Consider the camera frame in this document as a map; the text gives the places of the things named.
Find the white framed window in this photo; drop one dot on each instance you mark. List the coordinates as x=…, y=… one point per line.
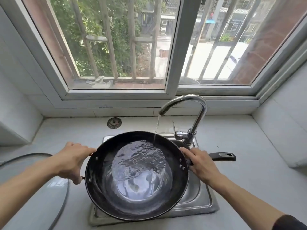
x=177, y=45

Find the person's right forearm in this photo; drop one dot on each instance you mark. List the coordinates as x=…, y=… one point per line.
x=244, y=203

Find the white work glove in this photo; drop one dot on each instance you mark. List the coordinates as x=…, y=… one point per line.
x=99, y=81

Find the stainless steel sink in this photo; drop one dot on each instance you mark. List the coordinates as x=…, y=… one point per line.
x=203, y=196

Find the black wok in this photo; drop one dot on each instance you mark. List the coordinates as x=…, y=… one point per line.
x=136, y=177

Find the round metal sink strainer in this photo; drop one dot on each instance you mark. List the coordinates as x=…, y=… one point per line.
x=114, y=123

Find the chrome faucet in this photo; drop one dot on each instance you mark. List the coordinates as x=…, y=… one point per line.
x=199, y=110

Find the person's left hand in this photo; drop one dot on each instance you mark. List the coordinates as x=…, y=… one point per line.
x=69, y=162

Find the person's left forearm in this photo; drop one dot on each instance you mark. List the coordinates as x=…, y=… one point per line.
x=24, y=189

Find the window security bars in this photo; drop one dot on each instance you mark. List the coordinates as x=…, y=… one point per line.
x=132, y=38

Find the person's right hand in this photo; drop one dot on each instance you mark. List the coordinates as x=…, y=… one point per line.
x=203, y=165

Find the black shirt sleeve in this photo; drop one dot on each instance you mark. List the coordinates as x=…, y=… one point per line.
x=291, y=223

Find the glass pot lid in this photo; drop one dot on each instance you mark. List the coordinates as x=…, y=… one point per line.
x=45, y=201

